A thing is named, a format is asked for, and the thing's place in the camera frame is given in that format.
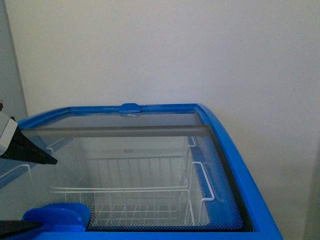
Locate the white blue chest freezer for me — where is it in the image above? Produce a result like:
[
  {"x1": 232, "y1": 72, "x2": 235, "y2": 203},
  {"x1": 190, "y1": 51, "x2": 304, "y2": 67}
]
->
[{"x1": 0, "y1": 103, "x2": 282, "y2": 240}]

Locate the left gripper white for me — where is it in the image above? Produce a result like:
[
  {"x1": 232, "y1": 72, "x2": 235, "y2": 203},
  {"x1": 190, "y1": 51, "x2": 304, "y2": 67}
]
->
[{"x1": 0, "y1": 112, "x2": 58, "y2": 165}]

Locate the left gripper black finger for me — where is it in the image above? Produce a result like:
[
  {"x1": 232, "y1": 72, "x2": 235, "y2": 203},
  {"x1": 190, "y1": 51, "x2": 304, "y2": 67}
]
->
[{"x1": 0, "y1": 220, "x2": 43, "y2": 238}]

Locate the white wire freezer basket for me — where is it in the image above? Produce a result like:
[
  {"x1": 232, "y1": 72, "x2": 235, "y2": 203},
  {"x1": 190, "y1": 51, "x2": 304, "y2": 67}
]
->
[{"x1": 0, "y1": 136, "x2": 216, "y2": 228}]

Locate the sliding glass lid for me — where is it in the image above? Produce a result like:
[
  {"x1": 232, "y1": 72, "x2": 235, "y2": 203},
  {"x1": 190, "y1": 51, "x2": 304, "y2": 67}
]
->
[
  {"x1": 0, "y1": 125, "x2": 245, "y2": 232},
  {"x1": 37, "y1": 103, "x2": 203, "y2": 129}
]

